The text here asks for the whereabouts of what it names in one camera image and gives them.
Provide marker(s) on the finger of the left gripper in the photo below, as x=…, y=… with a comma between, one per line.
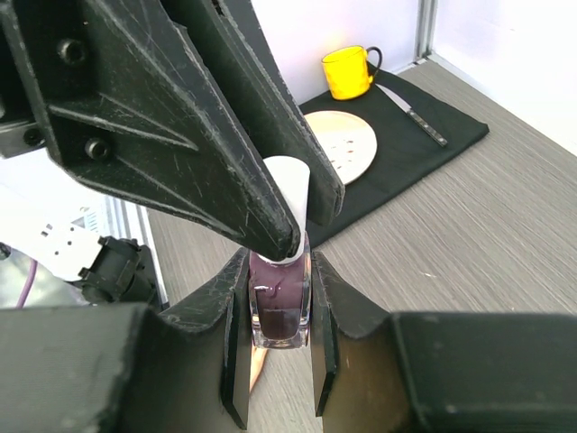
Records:
x=127, y=107
x=229, y=39

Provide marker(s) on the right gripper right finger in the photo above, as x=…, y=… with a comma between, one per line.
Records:
x=426, y=371

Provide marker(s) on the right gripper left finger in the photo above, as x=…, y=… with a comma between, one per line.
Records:
x=125, y=368

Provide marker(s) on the purple nail polish bottle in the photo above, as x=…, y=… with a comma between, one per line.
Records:
x=280, y=301

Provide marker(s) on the white nail polish cap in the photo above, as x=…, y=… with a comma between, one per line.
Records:
x=292, y=179

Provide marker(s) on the mannequin hand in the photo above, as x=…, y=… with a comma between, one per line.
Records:
x=258, y=358

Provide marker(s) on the yellow mug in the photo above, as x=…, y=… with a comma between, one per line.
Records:
x=347, y=71

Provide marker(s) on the pink cream plate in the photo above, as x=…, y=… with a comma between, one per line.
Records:
x=349, y=142

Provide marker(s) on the black cloth mat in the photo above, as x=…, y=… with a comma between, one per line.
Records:
x=405, y=154

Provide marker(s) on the black handled knife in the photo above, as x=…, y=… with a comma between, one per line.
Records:
x=407, y=109

